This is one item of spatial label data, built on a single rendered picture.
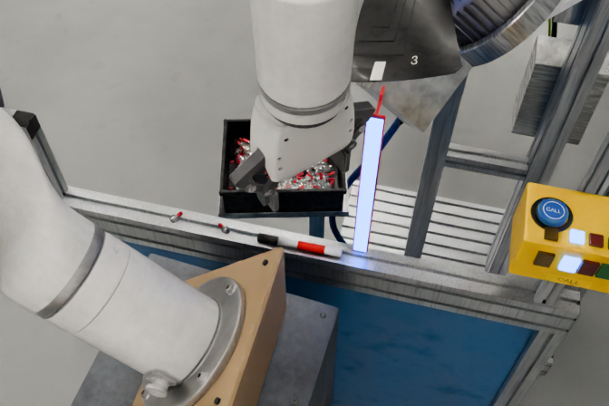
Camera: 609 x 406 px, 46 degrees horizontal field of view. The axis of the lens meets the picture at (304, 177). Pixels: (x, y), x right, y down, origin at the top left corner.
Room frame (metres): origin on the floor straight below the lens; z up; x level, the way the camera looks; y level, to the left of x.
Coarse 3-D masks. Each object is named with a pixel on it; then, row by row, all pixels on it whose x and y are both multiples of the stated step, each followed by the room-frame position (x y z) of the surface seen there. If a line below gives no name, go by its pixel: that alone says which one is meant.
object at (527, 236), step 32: (544, 192) 0.57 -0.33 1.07; (576, 192) 0.57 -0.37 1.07; (512, 224) 0.57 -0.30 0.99; (544, 224) 0.52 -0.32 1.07; (576, 224) 0.52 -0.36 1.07; (608, 224) 0.52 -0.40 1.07; (512, 256) 0.51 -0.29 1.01; (576, 256) 0.48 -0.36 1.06; (608, 256) 0.47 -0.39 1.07; (608, 288) 0.47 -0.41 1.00
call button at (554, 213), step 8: (544, 200) 0.55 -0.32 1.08; (552, 200) 0.55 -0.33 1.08; (544, 208) 0.54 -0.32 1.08; (552, 208) 0.54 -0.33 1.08; (560, 208) 0.54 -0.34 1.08; (544, 216) 0.53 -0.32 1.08; (552, 216) 0.53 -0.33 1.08; (560, 216) 0.53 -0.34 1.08; (552, 224) 0.52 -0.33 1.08; (560, 224) 0.52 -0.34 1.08
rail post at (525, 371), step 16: (544, 336) 0.50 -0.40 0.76; (560, 336) 0.50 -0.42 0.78; (528, 352) 0.50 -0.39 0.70; (544, 352) 0.50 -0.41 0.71; (512, 368) 0.52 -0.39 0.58; (528, 368) 0.51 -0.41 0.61; (512, 384) 0.50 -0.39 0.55; (528, 384) 0.49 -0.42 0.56; (496, 400) 0.51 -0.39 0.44; (512, 400) 0.50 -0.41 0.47
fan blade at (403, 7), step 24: (384, 0) 0.84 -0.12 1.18; (408, 0) 0.84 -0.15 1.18; (432, 0) 0.84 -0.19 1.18; (360, 24) 0.81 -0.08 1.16; (384, 24) 0.79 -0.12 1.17; (408, 24) 0.79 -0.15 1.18; (432, 24) 0.79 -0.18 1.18; (360, 48) 0.76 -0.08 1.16; (384, 48) 0.75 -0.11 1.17; (408, 48) 0.74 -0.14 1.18; (432, 48) 0.74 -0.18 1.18; (456, 48) 0.73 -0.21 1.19; (360, 72) 0.72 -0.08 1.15; (384, 72) 0.71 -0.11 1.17; (408, 72) 0.70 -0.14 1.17; (432, 72) 0.69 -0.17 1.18
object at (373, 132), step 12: (372, 120) 0.60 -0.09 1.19; (372, 132) 0.60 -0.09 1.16; (372, 144) 0.60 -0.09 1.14; (372, 156) 0.60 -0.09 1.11; (372, 168) 0.60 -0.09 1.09; (372, 180) 0.60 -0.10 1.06; (360, 192) 0.60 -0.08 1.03; (372, 192) 0.60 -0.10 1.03; (360, 204) 0.60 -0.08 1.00; (360, 216) 0.60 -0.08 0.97; (360, 228) 0.60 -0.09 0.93; (360, 240) 0.60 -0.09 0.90
